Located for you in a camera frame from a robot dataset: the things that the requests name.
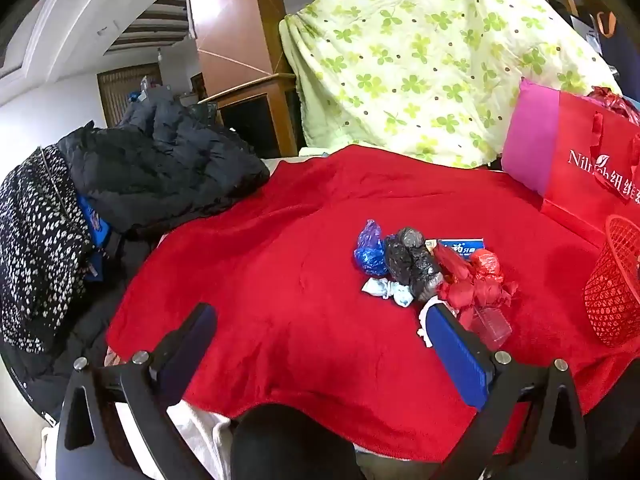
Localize white bedsheet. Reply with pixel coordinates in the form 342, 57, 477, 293
37, 400, 236, 480

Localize blue toothpaste box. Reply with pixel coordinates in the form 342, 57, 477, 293
425, 236, 487, 261

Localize shiny red orange wrapper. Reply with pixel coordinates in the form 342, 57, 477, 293
470, 249, 505, 281

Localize dark long coat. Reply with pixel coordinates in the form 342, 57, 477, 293
0, 230, 161, 421

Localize red paper gift bag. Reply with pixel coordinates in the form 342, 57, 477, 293
540, 91, 640, 251

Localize red crumpled plastic bag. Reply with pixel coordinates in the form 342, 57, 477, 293
434, 245, 521, 316

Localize white crumpled paper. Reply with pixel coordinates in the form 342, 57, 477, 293
417, 297, 448, 348

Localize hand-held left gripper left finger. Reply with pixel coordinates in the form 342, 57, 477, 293
55, 302, 218, 480

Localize green clover print quilt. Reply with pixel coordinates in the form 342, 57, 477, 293
279, 0, 623, 168

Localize blue plastic bag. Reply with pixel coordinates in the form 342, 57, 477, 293
354, 219, 391, 277

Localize brown lattice door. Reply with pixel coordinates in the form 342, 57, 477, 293
97, 62, 163, 128

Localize clear plastic bottle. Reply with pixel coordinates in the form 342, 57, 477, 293
467, 305, 513, 351

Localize black puffer jacket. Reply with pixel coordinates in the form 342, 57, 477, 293
57, 92, 271, 238

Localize blue printed cloth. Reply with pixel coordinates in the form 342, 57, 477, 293
77, 195, 108, 281

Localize black plastic bag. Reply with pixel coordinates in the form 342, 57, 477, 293
384, 227, 445, 303

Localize black white spotted garment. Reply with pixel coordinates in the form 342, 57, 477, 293
0, 145, 96, 353

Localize navy bag with orange handles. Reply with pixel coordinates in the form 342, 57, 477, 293
595, 10, 640, 92

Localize white crumpled wrapper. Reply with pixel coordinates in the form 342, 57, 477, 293
362, 276, 415, 308

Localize shiny red foil bundle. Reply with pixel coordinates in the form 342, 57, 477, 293
587, 86, 640, 126

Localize red plastic mesh basket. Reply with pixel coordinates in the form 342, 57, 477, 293
584, 215, 640, 348

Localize wooden column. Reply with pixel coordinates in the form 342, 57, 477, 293
184, 0, 297, 158

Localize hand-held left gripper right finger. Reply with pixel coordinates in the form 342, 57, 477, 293
427, 302, 588, 480

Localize red fleece blanket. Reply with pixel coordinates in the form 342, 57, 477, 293
105, 145, 640, 463

